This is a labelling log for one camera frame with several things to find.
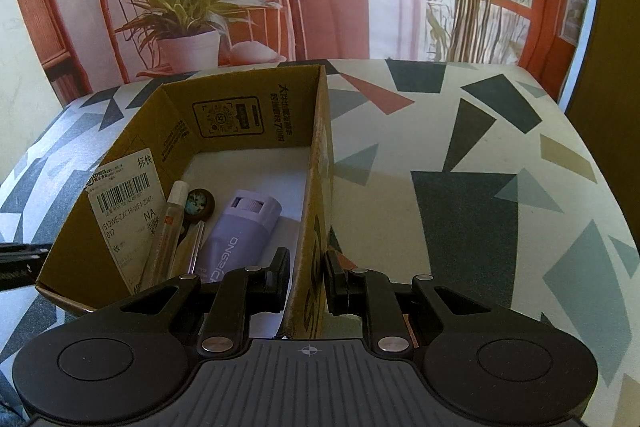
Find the white marble panel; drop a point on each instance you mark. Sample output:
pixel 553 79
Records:
pixel 15 57

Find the round brown ornament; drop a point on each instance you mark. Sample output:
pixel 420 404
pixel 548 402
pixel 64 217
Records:
pixel 200 203

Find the geometric patterned tablecloth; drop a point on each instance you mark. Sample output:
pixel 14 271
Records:
pixel 450 147

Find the purple handheld device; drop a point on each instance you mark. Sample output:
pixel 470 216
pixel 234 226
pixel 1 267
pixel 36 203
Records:
pixel 235 232

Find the cardboard box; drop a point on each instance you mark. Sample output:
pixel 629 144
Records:
pixel 225 117

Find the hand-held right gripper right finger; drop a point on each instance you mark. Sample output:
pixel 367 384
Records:
pixel 332 279

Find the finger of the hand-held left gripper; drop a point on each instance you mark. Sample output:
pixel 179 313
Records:
pixel 20 264

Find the clear tube orange label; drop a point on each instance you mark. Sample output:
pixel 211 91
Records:
pixel 167 232

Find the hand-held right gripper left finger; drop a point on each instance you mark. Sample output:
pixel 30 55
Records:
pixel 280 277

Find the clear plastic stick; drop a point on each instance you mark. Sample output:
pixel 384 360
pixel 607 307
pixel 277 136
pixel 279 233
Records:
pixel 192 249

